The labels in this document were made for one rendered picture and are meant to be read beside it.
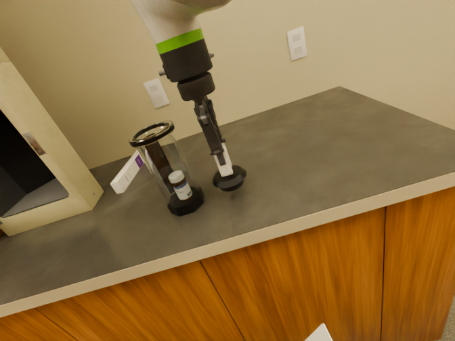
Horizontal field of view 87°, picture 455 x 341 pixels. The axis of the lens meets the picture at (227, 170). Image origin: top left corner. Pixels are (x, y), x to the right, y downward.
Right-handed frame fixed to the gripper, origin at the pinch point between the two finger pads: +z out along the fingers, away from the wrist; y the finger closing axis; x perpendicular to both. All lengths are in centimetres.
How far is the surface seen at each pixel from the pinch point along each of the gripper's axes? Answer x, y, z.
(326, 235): 18.8, 11.8, 21.6
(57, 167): -50, -13, -7
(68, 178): -49, -13, -2
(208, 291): -14.4, 13.0, 30.2
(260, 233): 4.0, 15.3, 11.7
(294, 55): 36, -58, -8
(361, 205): 25.8, 14.6, 11.9
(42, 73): -64, -55, -33
